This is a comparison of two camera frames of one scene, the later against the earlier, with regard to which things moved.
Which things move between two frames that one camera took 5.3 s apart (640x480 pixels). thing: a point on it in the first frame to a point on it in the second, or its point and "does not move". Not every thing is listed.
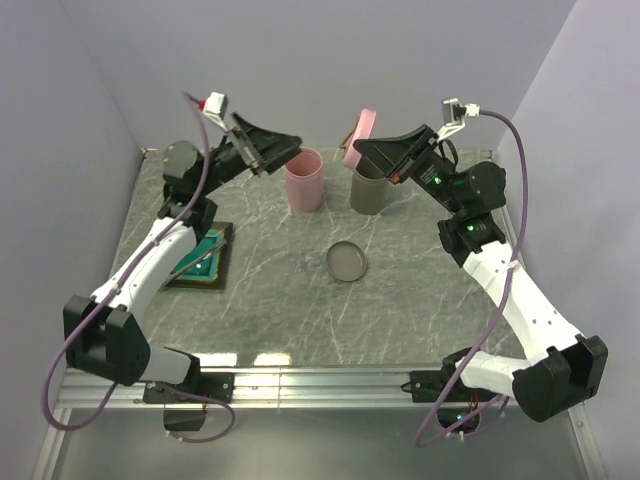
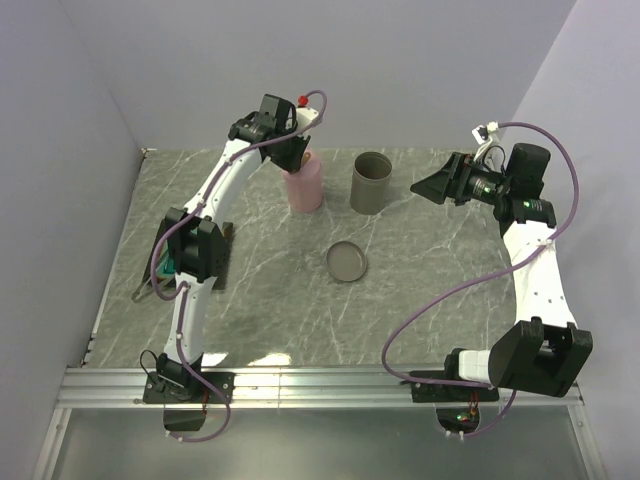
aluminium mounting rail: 262,388 does not move
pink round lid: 362,129 to 309,166
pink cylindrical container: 304,179 does not move
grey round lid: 346,261 does not move
